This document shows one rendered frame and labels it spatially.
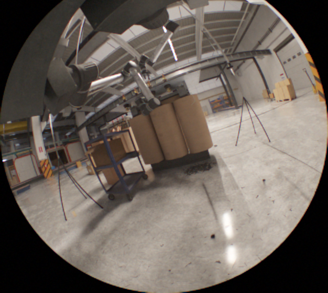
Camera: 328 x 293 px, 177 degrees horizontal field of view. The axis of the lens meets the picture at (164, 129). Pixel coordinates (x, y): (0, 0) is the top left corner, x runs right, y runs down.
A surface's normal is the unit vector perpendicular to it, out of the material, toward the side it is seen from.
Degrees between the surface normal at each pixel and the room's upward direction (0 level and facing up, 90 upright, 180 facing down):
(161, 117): 90
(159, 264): 0
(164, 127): 90
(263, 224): 0
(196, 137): 90
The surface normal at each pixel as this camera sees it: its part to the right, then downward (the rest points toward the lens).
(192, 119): -0.26, 0.12
